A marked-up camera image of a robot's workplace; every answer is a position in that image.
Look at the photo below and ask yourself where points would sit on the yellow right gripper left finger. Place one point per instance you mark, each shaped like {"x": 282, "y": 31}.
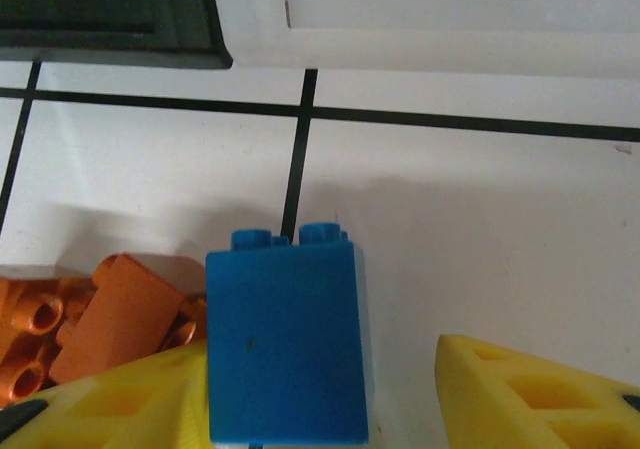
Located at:
{"x": 125, "y": 409}

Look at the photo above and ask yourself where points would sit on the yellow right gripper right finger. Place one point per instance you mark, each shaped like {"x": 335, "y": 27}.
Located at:
{"x": 540, "y": 409}

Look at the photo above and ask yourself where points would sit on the blue lego brick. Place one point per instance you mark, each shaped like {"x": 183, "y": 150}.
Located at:
{"x": 285, "y": 344}

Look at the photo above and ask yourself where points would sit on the white container with blue legos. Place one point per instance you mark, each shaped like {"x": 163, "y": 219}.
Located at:
{"x": 400, "y": 19}

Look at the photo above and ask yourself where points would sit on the orange lego brick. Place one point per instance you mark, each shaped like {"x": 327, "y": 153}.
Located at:
{"x": 190, "y": 319}
{"x": 120, "y": 309}
{"x": 25, "y": 319}

